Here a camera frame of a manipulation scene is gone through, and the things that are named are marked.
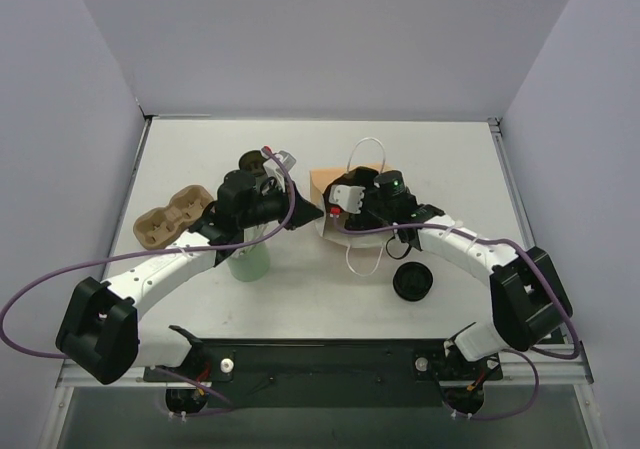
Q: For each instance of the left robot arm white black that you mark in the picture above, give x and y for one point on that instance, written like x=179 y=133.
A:
x=100 y=331

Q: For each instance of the green straw holder cup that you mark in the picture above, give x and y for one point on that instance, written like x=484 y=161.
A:
x=250 y=264

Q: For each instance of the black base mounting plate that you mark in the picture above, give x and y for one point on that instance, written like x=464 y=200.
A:
x=326 y=373

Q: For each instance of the black cup lid stack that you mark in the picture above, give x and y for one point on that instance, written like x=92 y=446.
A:
x=412 y=281

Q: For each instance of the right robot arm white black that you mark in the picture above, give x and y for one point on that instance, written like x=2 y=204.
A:
x=528 y=300

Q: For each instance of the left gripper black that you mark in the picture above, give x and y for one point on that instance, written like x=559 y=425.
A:
x=291 y=205

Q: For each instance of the brown paper takeout bag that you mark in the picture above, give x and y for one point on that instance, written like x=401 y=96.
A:
x=321 y=181

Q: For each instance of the black takeout coffee cup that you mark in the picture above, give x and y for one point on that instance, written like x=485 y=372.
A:
x=253 y=162

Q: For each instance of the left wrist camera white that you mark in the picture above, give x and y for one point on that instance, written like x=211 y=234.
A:
x=278 y=165

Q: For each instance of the brown cardboard cup carrier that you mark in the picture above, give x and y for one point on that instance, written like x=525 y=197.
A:
x=162 y=226

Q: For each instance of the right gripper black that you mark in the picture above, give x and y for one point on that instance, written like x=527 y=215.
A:
x=357 y=219

